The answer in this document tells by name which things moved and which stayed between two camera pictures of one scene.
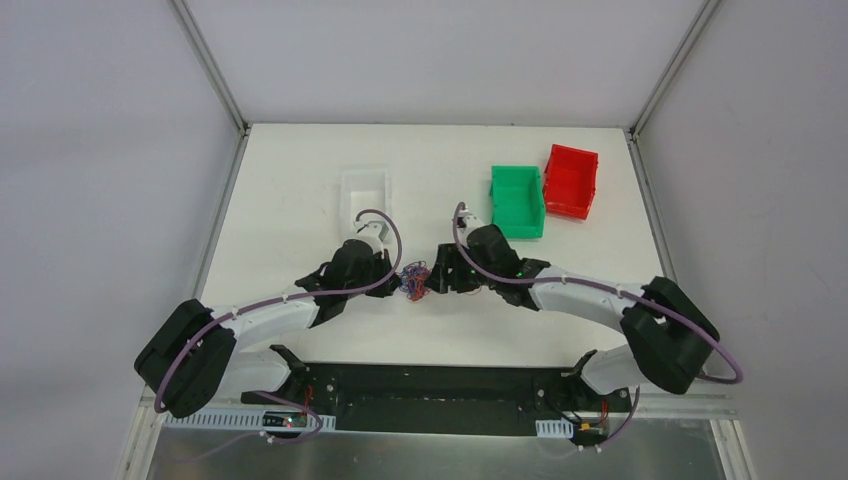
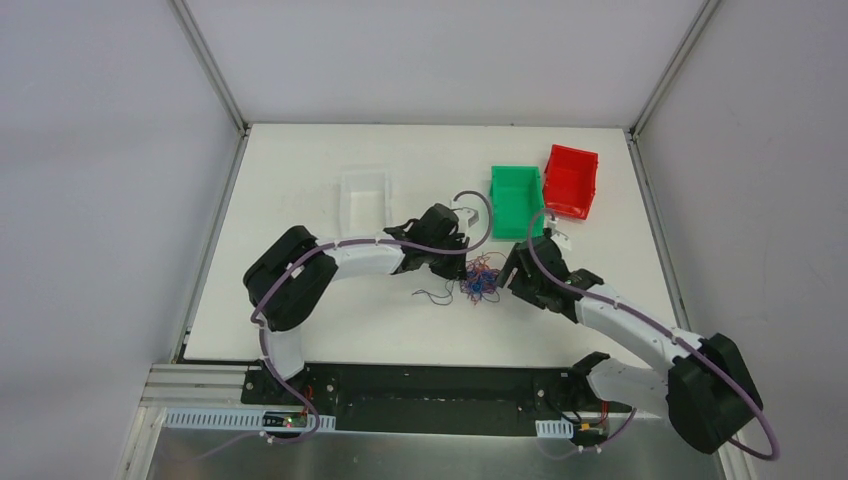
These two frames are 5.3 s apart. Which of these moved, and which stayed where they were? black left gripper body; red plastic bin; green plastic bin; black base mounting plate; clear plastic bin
Moved: black left gripper body
Stayed: black base mounting plate; green plastic bin; red plastic bin; clear plastic bin
